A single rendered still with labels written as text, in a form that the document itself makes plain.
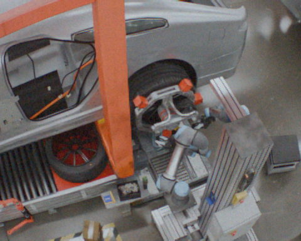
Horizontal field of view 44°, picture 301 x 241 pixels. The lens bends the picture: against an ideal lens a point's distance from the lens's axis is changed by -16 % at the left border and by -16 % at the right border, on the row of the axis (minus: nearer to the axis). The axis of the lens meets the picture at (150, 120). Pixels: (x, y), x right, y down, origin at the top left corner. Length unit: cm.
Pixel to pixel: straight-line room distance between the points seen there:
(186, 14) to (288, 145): 193
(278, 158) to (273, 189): 41
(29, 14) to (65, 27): 106
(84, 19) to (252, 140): 160
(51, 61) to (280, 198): 294
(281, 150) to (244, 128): 206
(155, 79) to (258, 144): 154
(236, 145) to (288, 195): 237
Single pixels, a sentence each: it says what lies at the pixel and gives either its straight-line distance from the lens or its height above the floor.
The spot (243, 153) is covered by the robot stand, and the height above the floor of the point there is 203.
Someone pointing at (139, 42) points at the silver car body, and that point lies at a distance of 340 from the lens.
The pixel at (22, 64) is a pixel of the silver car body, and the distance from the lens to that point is 439.
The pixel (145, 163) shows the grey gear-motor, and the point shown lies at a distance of 418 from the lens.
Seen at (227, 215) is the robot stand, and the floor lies 123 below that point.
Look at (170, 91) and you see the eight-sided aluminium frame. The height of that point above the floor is 112.
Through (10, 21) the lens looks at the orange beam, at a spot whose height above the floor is 271.
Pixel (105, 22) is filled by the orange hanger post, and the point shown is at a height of 245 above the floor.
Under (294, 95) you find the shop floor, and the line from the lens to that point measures 545.
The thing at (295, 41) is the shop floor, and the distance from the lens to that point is 626.
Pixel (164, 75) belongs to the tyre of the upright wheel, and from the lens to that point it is 372.
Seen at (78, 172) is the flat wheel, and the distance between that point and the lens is 403.
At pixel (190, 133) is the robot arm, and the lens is 321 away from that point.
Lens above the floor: 405
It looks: 56 degrees down
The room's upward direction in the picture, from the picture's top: straight up
